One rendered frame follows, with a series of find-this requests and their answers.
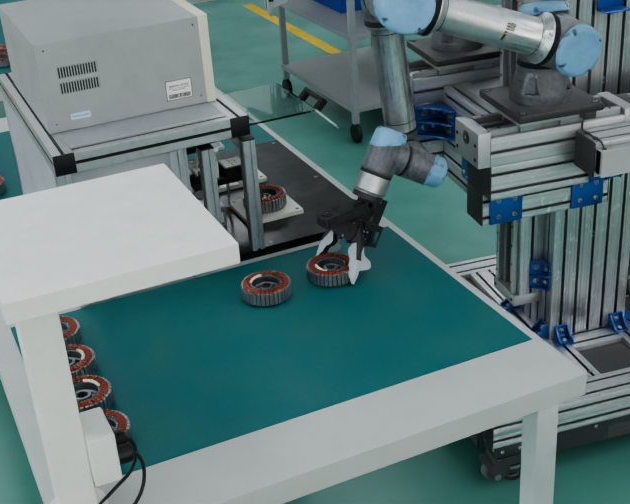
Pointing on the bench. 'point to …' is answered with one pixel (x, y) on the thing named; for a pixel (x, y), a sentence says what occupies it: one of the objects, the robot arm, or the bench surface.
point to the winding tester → (107, 58)
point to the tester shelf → (128, 132)
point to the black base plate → (289, 236)
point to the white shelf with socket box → (75, 201)
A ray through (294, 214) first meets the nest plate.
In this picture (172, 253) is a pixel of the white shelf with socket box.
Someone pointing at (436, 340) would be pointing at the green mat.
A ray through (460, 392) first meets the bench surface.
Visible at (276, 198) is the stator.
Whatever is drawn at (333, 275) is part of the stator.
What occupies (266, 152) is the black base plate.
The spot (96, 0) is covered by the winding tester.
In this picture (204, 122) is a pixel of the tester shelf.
